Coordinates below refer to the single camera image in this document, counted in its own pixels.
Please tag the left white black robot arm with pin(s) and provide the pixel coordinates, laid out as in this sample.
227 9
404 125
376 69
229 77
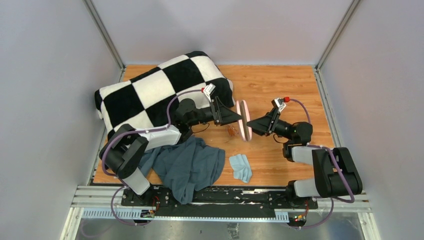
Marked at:
123 152

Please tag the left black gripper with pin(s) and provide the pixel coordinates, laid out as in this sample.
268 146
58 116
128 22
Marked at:
221 115

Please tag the light blue cleaning cloth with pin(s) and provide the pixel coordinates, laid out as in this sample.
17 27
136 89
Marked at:
241 168

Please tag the pink glasses case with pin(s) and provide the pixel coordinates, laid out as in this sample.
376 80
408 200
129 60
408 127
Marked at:
244 130

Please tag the aluminium frame rail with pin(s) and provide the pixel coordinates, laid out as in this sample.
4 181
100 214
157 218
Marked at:
103 202

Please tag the orange sunglasses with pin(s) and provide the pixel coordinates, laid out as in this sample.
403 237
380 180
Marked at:
232 131

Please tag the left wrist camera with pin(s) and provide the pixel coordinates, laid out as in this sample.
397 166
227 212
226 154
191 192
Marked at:
208 90

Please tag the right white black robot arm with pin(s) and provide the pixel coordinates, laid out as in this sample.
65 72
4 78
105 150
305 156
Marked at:
334 172

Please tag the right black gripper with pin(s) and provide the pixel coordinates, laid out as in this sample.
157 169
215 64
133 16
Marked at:
266 126

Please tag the black white checkered pillow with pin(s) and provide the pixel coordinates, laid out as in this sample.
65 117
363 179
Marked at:
145 100

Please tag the grey blue crumpled garment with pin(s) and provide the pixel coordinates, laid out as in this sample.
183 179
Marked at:
185 168

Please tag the black mounting base plate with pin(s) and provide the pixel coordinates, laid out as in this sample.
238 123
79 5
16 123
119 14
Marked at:
225 202

